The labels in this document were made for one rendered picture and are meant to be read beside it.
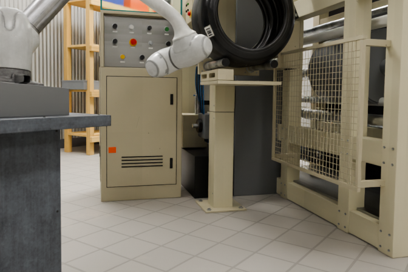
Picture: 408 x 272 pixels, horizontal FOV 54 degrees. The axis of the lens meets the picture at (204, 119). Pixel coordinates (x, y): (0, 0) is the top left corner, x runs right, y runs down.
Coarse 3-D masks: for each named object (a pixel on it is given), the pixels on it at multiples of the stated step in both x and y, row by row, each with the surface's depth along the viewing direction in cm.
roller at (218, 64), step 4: (216, 60) 224; (220, 60) 214; (224, 60) 211; (228, 60) 211; (208, 64) 235; (212, 64) 227; (216, 64) 220; (220, 64) 214; (224, 64) 211; (228, 64) 211; (208, 68) 238; (212, 68) 231; (216, 68) 227
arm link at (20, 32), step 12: (0, 12) 133; (12, 12) 135; (0, 24) 131; (12, 24) 133; (24, 24) 136; (0, 36) 131; (12, 36) 132; (24, 36) 136; (0, 48) 131; (12, 48) 132; (24, 48) 135; (0, 60) 131; (12, 60) 132; (24, 60) 136
